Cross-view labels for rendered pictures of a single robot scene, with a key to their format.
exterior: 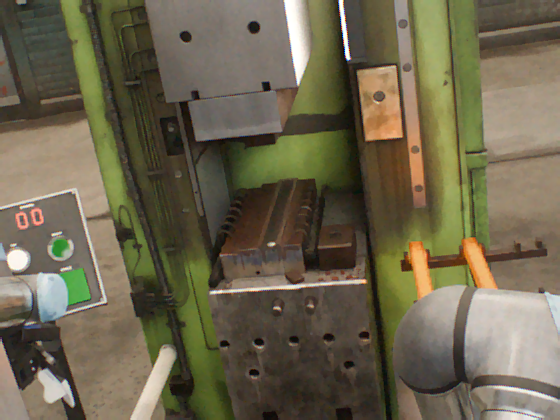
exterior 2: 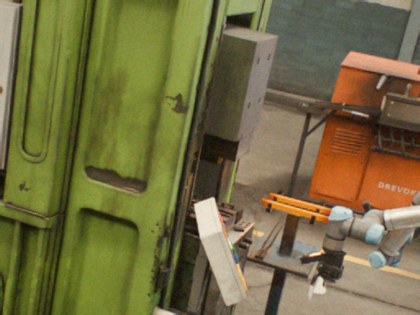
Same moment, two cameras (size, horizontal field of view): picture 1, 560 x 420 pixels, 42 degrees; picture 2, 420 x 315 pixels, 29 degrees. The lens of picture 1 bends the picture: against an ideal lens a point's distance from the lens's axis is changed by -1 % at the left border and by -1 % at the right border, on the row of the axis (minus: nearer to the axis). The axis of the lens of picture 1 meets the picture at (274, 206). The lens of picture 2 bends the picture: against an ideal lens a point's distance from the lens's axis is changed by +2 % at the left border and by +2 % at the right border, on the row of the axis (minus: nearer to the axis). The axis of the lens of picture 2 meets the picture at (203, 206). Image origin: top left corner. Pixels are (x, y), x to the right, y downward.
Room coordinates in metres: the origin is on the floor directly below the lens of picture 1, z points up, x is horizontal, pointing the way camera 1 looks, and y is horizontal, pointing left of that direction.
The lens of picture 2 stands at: (1.41, 3.37, 2.19)
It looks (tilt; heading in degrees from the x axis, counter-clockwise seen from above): 19 degrees down; 275
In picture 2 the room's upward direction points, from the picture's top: 11 degrees clockwise
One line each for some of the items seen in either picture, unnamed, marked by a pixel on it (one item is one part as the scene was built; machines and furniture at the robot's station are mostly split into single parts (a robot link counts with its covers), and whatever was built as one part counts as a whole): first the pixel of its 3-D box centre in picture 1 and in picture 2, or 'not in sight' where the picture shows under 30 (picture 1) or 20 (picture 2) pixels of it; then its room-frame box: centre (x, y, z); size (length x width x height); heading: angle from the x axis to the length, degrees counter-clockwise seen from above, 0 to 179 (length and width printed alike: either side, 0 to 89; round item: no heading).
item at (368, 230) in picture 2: not in sight; (367, 230); (1.08, 0.52, 1.23); 0.11 x 0.11 x 0.08; 78
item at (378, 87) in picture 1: (380, 104); not in sight; (1.67, -0.28, 1.27); 0.09 x 0.02 x 0.17; 79
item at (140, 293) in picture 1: (144, 301); (163, 277); (1.80, 0.39, 0.80); 0.06 x 0.03 x 0.14; 79
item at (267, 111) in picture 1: (249, 91); (198, 133); (1.81, 0.01, 1.32); 0.42 x 0.20 x 0.10; 169
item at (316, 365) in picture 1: (307, 305); (176, 260); (1.81, -0.05, 0.69); 0.56 x 0.38 x 0.45; 169
